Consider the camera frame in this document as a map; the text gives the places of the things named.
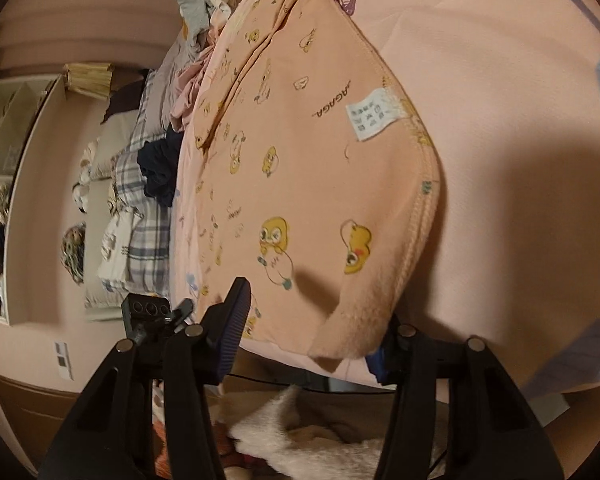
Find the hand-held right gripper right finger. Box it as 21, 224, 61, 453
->
365, 312, 566, 480

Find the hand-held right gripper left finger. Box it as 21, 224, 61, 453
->
39, 276, 252, 480

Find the peach duck print garment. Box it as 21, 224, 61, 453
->
171, 0, 443, 361

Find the pile of pale clothes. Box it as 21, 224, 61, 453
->
174, 0, 261, 61

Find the grey plaid blanket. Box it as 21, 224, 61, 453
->
84, 35, 191, 313

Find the floral print cushion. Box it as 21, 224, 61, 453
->
61, 222, 87, 287

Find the white fluffy cloth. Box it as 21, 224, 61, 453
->
227, 384, 401, 480

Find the navy blue cloth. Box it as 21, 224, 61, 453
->
136, 129, 184, 207

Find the white plush toy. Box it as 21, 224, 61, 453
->
72, 139, 100, 213

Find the pink butterfly print bedsheet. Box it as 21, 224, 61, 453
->
169, 0, 600, 403

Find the pink crumpled cloth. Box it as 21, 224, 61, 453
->
171, 57, 216, 132

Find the straw woven bundle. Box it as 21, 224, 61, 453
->
62, 62, 114, 99

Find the black cable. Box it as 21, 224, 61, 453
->
224, 371, 397, 394

